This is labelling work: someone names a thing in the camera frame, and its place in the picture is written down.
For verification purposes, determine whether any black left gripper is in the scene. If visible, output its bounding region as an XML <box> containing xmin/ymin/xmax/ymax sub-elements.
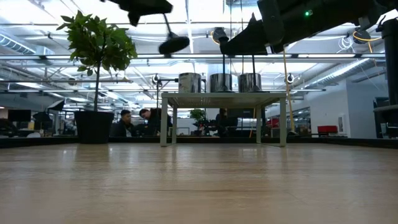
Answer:
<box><xmin>99</xmin><ymin>0</ymin><xmax>174</xmax><ymax>27</ymax></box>

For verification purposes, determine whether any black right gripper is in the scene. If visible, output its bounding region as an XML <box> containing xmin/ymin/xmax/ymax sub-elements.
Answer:
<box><xmin>219</xmin><ymin>0</ymin><xmax>377</xmax><ymax>57</ymax></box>

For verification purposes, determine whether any black candlestick holder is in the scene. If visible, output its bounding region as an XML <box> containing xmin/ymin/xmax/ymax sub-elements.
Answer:
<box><xmin>158</xmin><ymin>12</ymin><xmax>191</xmax><ymax>55</ymax></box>
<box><xmin>247</xmin><ymin>55</ymin><xmax>270</xmax><ymax>93</ymax></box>
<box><xmin>216</xmin><ymin>54</ymin><xmax>236</xmax><ymax>93</ymax></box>

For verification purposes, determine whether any glass candle jar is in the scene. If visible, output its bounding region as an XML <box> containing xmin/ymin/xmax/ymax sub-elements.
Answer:
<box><xmin>210</xmin><ymin>73</ymin><xmax>233</xmax><ymax>93</ymax></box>
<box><xmin>238</xmin><ymin>73</ymin><xmax>262</xmax><ymax>93</ymax></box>
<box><xmin>178</xmin><ymin>72</ymin><xmax>202</xmax><ymax>93</ymax></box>

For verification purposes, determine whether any mint green mesh shelf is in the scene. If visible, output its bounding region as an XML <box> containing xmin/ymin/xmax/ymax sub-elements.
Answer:
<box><xmin>159</xmin><ymin>91</ymin><xmax>288</xmax><ymax>148</ymax></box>

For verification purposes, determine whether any green leafy artificial plant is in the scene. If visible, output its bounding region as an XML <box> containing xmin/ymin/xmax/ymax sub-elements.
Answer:
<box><xmin>57</xmin><ymin>11</ymin><xmax>138</xmax><ymax>112</ymax></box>

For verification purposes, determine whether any person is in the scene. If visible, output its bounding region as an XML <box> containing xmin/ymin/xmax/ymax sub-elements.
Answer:
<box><xmin>139</xmin><ymin>107</ymin><xmax>174</xmax><ymax>137</ymax></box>
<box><xmin>110</xmin><ymin>109</ymin><xmax>137</xmax><ymax>138</ymax></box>
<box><xmin>215</xmin><ymin>108</ymin><xmax>238</xmax><ymax>138</ymax></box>

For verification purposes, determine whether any small green office plant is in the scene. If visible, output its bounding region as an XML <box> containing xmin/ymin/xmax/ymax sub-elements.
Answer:
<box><xmin>189</xmin><ymin>108</ymin><xmax>207</xmax><ymax>131</ymax></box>

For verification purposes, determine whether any red seat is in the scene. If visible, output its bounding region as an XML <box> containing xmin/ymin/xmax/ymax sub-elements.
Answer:
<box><xmin>317</xmin><ymin>125</ymin><xmax>339</xmax><ymax>136</ymax></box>

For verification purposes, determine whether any black plant pot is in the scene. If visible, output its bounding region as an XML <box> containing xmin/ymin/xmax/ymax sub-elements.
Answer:
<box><xmin>73</xmin><ymin>110</ymin><xmax>116</xmax><ymax>145</ymax></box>

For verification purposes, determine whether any black studio light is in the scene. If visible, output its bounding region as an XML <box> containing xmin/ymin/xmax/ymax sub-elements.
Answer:
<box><xmin>46</xmin><ymin>99</ymin><xmax>66</xmax><ymax>113</ymax></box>

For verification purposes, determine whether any black monitor stand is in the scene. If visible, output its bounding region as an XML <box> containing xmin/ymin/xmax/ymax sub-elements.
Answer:
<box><xmin>375</xmin><ymin>17</ymin><xmax>398</xmax><ymax>106</ymax></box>

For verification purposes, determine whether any grey desk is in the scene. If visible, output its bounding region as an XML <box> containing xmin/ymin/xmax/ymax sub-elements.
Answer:
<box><xmin>373</xmin><ymin>105</ymin><xmax>398</xmax><ymax>113</ymax></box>

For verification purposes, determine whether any yellow hanging cable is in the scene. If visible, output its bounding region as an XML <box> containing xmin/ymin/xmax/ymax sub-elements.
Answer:
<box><xmin>282</xmin><ymin>46</ymin><xmax>297</xmax><ymax>134</ymax></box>

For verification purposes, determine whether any black metal table frame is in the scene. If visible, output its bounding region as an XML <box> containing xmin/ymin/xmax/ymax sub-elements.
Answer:
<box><xmin>0</xmin><ymin>136</ymin><xmax>398</xmax><ymax>149</ymax></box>

